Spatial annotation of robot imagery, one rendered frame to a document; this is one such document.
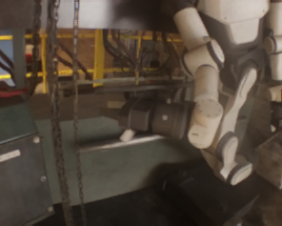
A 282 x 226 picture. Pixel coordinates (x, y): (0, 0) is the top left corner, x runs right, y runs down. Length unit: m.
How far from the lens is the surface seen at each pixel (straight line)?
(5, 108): 0.63
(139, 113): 0.50
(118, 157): 1.29
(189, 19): 0.75
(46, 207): 0.77
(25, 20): 1.02
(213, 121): 0.48
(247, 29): 0.88
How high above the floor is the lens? 1.05
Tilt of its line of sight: 23 degrees down
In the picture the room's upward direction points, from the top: 5 degrees clockwise
